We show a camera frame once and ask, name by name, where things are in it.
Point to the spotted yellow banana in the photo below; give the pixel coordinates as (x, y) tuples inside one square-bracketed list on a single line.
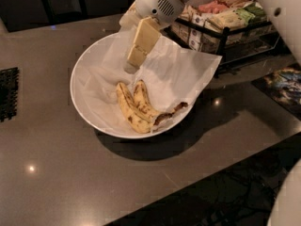
[(130, 112), (143, 103)]

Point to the white gripper with vent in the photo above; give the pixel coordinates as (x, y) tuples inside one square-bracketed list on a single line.
[(155, 0)]

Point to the white bowl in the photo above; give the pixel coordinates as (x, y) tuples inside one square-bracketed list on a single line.
[(93, 81)]

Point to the black mesh mat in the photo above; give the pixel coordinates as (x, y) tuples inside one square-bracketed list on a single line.
[(9, 85)]

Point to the colourful printed mat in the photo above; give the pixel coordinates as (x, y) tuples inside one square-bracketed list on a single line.
[(284, 87)]

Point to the dark appliance in background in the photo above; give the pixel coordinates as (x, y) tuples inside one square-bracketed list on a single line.
[(65, 11)]

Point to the white paper liner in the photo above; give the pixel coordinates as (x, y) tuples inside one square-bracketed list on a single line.
[(186, 71)]

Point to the black wire tea rack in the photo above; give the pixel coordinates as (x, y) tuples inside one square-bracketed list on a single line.
[(238, 48)]

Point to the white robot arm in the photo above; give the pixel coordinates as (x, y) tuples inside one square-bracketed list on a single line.
[(285, 15)]

